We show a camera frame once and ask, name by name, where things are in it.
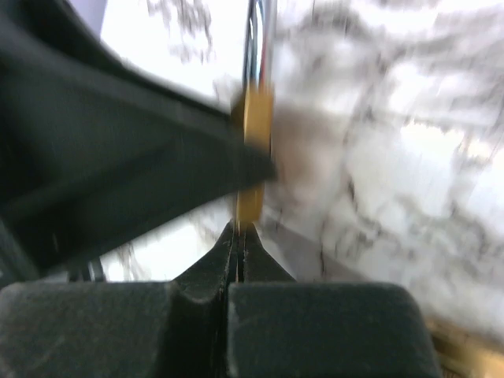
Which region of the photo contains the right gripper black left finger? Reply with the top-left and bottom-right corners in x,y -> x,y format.
170,222 -> 237,307

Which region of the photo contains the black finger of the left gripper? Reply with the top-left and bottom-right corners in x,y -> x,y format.
1,1 -> 275,276

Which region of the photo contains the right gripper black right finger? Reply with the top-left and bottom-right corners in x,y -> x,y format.
234,224 -> 295,291

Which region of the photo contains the large brass padlock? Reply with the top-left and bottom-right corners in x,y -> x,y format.
230,0 -> 279,229

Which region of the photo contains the small brass padlock with key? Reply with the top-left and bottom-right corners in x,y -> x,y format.
426,319 -> 504,378

